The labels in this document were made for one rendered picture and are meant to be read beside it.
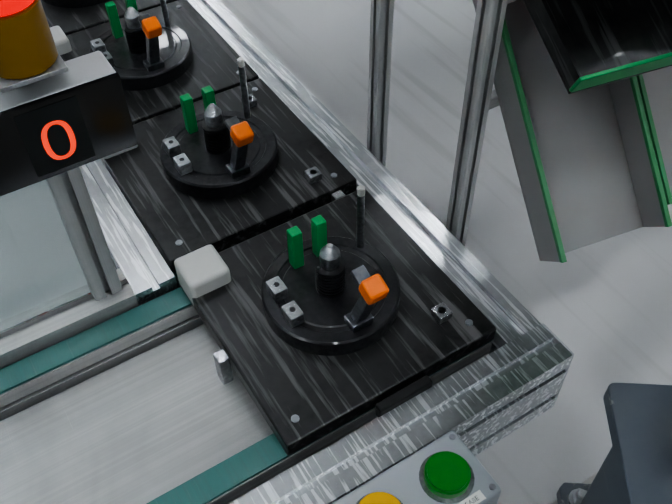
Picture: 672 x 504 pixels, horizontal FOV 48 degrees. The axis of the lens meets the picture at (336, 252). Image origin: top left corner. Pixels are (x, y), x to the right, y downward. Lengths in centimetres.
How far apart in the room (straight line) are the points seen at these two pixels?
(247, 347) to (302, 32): 73
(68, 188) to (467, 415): 42
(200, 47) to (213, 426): 58
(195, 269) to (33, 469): 24
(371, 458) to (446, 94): 68
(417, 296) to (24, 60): 43
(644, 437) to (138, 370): 49
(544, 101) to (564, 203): 11
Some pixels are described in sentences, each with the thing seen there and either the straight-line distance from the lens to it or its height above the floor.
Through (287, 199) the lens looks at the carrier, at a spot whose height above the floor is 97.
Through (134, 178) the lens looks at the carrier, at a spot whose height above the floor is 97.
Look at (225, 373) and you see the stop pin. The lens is 77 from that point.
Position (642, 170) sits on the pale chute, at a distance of 86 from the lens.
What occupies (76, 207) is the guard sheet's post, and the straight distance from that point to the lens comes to 76.
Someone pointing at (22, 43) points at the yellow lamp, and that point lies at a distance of 59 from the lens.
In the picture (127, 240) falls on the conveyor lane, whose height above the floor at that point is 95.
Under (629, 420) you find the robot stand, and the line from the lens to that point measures 64.
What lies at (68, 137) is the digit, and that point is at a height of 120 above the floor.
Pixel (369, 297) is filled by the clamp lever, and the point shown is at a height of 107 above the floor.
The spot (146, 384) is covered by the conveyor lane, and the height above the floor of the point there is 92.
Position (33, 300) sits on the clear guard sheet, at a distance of 83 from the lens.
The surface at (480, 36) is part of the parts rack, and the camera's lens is 75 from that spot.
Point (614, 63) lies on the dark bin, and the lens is 73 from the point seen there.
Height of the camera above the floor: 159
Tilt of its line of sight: 49 degrees down
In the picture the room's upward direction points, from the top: 1 degrees counter-clockwise
